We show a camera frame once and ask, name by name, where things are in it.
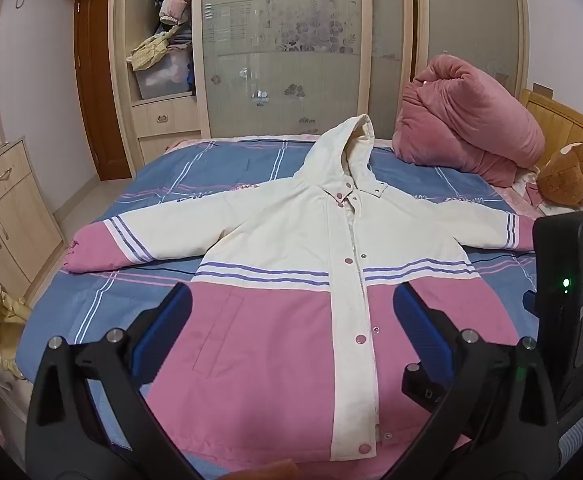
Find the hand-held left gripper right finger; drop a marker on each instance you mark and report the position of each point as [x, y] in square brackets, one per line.
[421, 330]

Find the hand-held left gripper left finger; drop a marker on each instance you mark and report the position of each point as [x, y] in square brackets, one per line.
[164, 327]

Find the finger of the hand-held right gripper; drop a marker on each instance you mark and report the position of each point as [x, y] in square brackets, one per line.
[419, 390]

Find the white and pink hooded jacket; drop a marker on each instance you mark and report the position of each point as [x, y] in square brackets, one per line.
[281, 240]

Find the person's left hand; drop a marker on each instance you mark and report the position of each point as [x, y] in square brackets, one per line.
[266, 471]

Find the brown plush toy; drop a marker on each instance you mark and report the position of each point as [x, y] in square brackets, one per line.
[569, 175]

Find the wooden headboard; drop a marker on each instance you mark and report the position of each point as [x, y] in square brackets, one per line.
[566, 125]

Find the yellow plastic bag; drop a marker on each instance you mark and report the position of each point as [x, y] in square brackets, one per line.
[11, 320]

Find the blue plaid bed sheet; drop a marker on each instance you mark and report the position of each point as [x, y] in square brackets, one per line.
[211, 170]

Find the pink folded quilt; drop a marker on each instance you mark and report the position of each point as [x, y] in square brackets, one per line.
[466, 120]

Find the beige low cabinet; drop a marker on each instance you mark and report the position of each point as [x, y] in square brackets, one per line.
[11, 230]

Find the clear plastic storage box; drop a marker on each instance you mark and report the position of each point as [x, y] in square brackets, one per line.
[164, 77]

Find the brown wooden door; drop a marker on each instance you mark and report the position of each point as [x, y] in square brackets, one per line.
[101, 85]

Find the frosted floral sliding door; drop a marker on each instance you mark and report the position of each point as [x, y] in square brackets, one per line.
[471, 10]
[281, 60]

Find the yellow cloth bag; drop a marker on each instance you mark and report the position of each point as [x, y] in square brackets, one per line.
[149, 50]

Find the beige wardrobe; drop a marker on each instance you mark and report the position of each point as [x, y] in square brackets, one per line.
[391, 35]

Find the white wall socket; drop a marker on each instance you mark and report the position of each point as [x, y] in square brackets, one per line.
[544, 91]

